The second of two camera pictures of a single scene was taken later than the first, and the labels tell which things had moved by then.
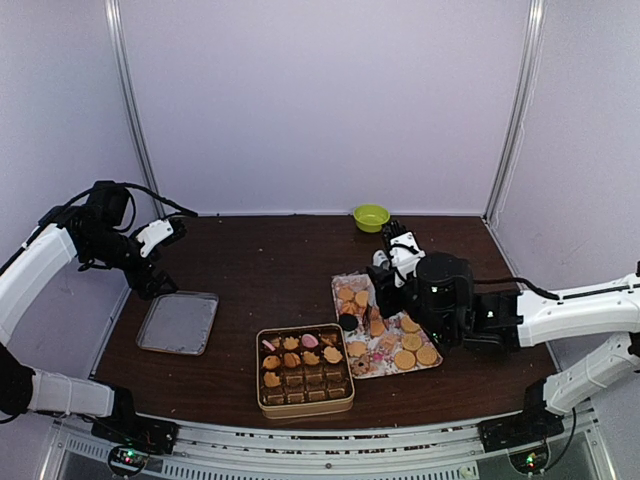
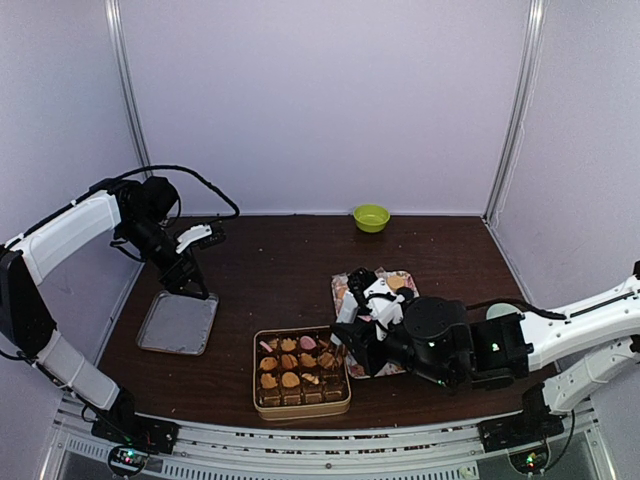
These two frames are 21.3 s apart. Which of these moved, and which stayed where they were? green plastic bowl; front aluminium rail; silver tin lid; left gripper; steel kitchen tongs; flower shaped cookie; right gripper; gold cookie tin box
Moved: steel kitchen tongs; right gripper; left gripper
Stayed: gold cookie tin box; silver tin lid; flower shaped cookie; green plastic bowl; front aluminium rail
